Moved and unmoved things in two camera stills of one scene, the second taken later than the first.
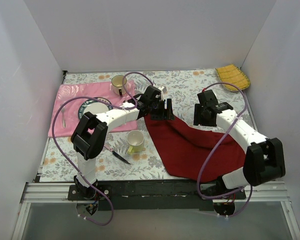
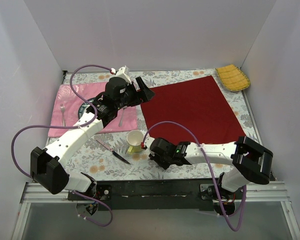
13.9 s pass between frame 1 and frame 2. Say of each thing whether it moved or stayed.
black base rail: stayed
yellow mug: stayed
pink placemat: stayed
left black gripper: moved
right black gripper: moved
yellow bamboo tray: stayed
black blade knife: stayed
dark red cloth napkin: moved
